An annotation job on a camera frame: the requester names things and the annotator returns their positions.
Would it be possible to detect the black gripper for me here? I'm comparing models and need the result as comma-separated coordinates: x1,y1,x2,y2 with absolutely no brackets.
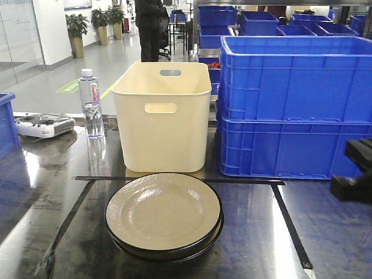
330,138,371,202

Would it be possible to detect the beige plate black rim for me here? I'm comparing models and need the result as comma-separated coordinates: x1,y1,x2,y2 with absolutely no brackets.
108,214,224,262
105,173,223,250

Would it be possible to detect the lower blue plastic crate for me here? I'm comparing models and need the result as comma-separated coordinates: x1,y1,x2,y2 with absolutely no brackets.
217,104,371,180

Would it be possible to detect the large blue plastic crate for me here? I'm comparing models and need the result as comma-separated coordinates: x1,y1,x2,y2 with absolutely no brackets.
219,36,371,122

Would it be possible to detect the cream plastic bin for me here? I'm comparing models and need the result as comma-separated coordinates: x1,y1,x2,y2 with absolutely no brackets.
112,62,212,173

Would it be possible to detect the black office chair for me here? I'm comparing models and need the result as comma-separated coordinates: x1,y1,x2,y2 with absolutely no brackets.
159,16,171,60

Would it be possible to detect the person in black clothes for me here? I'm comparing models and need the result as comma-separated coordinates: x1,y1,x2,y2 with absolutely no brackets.
135,0,164,62

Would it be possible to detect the clear water bottle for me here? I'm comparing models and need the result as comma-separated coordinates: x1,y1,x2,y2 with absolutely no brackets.
78,68,105,138

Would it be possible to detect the potted plant gold pot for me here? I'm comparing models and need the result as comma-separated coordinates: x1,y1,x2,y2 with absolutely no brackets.
107,6,124,40
91,8,109,46
65,14,88,59

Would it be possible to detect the white remote controller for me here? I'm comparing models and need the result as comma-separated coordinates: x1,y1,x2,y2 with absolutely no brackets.
15,113,75,138

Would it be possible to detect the blue crate at left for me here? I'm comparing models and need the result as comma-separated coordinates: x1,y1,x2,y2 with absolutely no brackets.
0,92,20,159

